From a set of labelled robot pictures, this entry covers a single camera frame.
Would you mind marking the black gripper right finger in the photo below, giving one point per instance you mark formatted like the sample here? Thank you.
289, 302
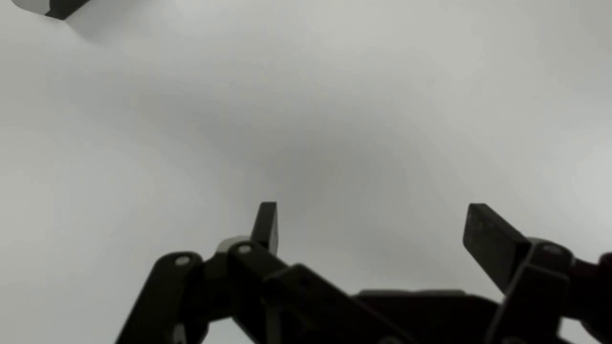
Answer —
494, 241

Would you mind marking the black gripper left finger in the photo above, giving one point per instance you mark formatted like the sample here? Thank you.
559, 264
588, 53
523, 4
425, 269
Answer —
266, 229

